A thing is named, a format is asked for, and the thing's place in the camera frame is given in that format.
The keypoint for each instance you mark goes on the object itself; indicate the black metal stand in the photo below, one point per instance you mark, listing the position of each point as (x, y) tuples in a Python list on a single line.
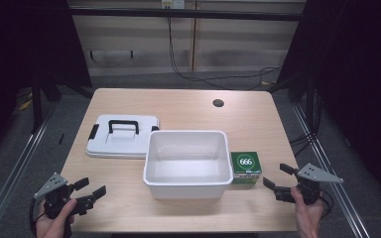
[(36, 105)]

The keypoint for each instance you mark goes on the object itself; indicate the person's right hand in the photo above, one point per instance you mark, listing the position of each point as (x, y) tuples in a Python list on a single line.
[(307, 218)]

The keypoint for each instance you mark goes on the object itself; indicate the black curtain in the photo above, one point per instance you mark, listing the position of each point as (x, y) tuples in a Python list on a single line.
[(360, 66), (20, 43)]

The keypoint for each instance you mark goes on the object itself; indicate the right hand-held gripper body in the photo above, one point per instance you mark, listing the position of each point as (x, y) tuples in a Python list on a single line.
[(311, 188)]

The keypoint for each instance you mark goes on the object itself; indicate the green cardboard box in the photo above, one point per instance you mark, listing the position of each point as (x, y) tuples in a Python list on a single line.
[(245, 165)]

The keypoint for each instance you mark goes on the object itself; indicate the person's left hand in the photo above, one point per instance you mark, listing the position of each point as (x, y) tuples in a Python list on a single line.
[(54, 224)]

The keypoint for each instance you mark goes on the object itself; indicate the yellow floor tape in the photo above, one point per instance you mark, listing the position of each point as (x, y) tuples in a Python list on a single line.
[(25, 105)]

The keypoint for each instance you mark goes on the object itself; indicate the white plastic storage box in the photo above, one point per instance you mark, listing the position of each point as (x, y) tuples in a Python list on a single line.
[(188, 172)]

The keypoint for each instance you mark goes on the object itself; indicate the aluminium floor rail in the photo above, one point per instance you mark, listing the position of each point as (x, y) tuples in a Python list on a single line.
[(334, 185), (16, 172)]

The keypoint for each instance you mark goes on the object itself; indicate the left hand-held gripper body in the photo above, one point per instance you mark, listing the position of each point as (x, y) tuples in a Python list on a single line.
[(57, 193)]

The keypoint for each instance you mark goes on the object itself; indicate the white wall power outlet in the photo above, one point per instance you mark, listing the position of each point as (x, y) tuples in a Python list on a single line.
[(173, 3)]

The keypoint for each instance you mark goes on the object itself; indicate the black horizontal frame bar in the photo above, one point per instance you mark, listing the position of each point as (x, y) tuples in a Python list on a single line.
[(185, 14)]

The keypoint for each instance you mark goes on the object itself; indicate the small black stick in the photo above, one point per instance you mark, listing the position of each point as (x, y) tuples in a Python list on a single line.
[(61, 139)]

